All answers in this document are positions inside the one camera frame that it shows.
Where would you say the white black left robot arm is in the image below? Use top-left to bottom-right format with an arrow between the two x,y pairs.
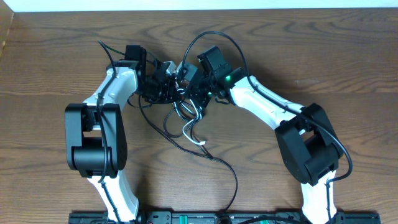
65,45 -> 178,223

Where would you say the right camera black cable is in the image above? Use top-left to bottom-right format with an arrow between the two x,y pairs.
180,30 -> 354,224

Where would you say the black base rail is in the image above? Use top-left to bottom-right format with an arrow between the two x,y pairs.
68,210 -> 382,224

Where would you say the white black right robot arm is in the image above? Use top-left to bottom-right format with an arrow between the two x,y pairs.
177,46 -> 348,223

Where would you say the black white braided cable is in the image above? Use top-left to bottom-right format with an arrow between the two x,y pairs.
138,93 -> 239,212

